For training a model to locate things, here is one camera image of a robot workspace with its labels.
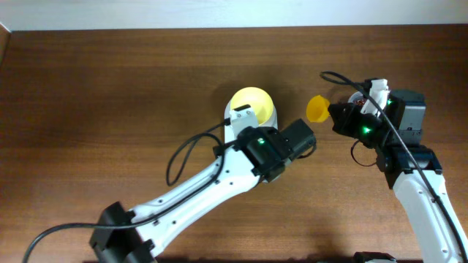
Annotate red beans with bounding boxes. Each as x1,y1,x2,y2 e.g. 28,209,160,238
355,99,367,106

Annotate yellow measuring scoop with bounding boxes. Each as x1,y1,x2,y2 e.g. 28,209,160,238
306,95,330,123

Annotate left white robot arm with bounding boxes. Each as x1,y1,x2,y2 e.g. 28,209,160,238
89,119,316,262

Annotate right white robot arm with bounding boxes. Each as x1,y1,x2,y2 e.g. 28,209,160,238
328,91,467,262

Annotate white digital kitchen scale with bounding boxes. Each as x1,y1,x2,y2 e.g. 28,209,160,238
224,101,279,143

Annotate yellow plastic bowl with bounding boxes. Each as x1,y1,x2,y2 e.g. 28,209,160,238
230,87,274,125

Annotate clear plastic food container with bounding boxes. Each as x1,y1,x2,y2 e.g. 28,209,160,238
347,91,366,105

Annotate left black cable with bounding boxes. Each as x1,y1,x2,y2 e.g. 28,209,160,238
21,117,238,263

